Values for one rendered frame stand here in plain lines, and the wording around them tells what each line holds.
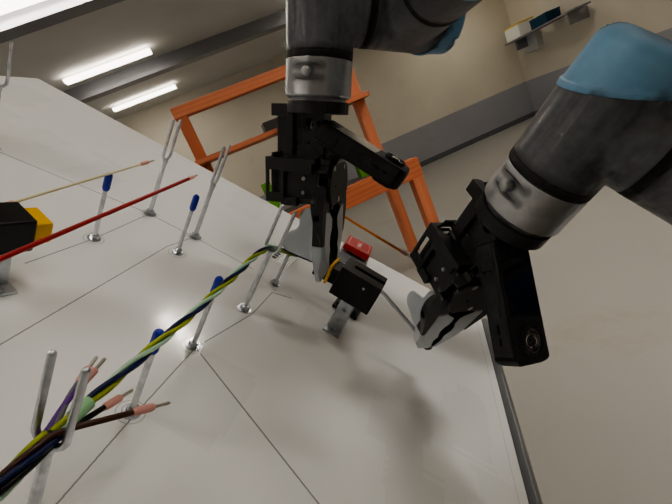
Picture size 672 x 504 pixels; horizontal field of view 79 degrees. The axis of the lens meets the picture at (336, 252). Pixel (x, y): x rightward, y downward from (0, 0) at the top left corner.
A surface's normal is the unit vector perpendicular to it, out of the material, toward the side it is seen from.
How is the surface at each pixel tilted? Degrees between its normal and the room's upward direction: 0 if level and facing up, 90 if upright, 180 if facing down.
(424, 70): 90
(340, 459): 49
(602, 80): 71
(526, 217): 96
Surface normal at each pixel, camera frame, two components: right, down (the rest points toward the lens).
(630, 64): -0.66, 0.31
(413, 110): 0.22, 0.16
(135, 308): 0.43, -0.82
